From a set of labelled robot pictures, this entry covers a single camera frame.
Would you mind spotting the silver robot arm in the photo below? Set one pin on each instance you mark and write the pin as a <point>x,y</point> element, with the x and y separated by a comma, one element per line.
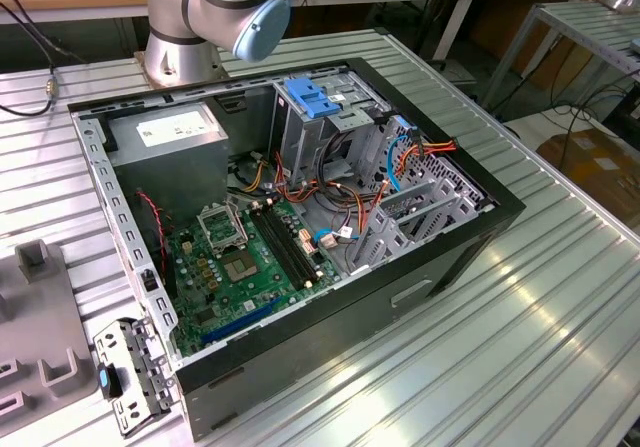
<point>175,57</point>

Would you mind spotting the grey metal disk bay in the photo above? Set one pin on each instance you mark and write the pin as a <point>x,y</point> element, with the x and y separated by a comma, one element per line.
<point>385,237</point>

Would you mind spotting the black RAM slot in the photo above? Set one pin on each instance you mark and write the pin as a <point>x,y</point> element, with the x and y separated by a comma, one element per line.
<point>289,246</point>
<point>277,251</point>
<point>295,243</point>
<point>283,249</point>

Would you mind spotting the grey metal drive cage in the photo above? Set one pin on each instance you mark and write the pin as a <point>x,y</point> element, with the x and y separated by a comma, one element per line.
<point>300,142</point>

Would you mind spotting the green motherboard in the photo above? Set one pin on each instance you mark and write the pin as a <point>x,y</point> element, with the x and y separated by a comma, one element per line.
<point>260,287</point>

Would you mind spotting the CPU socket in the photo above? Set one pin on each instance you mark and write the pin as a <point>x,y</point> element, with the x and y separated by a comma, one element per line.
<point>240,267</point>

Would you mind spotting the blue plastic drive latch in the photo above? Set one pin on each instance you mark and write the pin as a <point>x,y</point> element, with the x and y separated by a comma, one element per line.
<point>310,99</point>

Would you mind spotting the blue expansion slot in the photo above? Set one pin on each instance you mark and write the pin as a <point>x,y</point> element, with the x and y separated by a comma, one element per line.
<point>240,323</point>

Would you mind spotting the black open PC case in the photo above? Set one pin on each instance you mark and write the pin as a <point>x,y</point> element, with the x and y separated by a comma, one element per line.
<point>300,357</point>

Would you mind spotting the grey power supply unit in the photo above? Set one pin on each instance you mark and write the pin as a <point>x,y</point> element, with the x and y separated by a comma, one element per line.
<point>165,177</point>

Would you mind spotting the black slanted pole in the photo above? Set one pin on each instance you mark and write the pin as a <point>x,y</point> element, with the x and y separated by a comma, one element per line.
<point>436,17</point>

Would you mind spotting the large cardboard box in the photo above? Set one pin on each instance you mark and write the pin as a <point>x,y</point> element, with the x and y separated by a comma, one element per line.
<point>600,177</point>

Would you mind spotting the grey parts rack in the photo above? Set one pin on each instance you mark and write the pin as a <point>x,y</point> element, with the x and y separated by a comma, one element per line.
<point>35,317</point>

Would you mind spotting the black case switch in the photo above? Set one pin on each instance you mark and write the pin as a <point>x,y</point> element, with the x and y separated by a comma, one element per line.
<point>148,281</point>

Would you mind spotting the brown square base plate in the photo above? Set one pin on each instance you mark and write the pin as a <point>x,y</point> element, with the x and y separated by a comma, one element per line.
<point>139,62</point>

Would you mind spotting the hinged metal bracket plate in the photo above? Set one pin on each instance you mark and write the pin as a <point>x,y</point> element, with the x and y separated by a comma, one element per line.
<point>114,354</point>

